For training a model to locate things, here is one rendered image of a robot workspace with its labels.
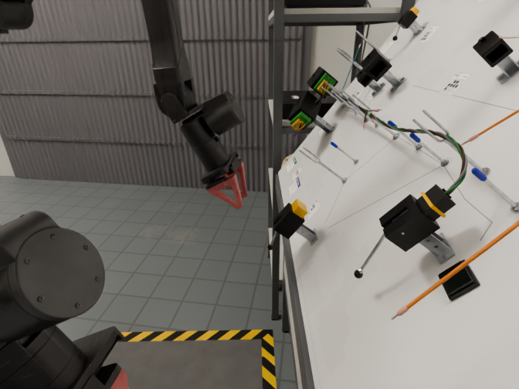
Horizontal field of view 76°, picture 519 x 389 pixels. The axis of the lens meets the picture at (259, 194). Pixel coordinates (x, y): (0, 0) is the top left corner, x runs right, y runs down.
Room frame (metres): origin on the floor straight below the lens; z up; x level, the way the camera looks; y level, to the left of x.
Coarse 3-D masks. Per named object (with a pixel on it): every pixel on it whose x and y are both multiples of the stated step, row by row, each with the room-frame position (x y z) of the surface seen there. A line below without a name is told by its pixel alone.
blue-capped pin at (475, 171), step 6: (474, 168) 0.36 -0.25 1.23; (474, 174) 0.35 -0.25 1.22; (480, 174) 0.35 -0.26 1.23; (480, 180) 0.35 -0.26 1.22; (486, 180) 0.35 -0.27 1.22; (492, 186) 0.35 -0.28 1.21; (498, 192) 0.35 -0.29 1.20; (504, 198) 0.35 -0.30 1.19; (510, 198) 0.36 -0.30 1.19; (510, 204) 0.36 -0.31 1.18; (516, 204) 0.36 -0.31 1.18; (516, 210) 0.35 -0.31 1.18
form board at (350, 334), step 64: (448, 0) 1.04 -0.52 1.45; (512, 0) 0.75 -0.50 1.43; (448, 64) 0.77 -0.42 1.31; (320, 128) 1.19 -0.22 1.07; (384, 128) 0.79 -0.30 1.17; (448, 128) 0.59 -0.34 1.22; (512, 128) 0.47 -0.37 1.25; (320, 192) 0.82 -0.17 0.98; (384, 192) 0.59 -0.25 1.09; (512, 192) 0.38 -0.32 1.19; (320, 256) 0.59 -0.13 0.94; (384, 256) 0.45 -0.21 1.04; (512, 256) 0.31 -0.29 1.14; (320, 320) 0.44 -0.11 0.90; (384, 320) 0.35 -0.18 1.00; (448, 320) 0.29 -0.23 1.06; (512, 320) 0.25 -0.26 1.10; (320, 384) 0.33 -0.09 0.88; (384, 384) 0.27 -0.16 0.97; (448, 384) 0.23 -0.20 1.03; (512, 384) 0.20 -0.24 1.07
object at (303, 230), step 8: (288, 208) 0.67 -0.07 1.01; (280, 216) 0.68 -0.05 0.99; (288, 216) 0.65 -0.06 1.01; (296, 216) 0.65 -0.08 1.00; (280, 224) 0.65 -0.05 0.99; (288, 224) 0.65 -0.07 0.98; (296, 224) 0.65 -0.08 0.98; (280, 232) 0.65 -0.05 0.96; (288, 232) 0.65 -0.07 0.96; (304, 232) 0.66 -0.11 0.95; (312, 232) 0.68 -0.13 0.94; (272, 240) 0.67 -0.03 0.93; (312, 240) 0.66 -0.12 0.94; (272, 248) 0.67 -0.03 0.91
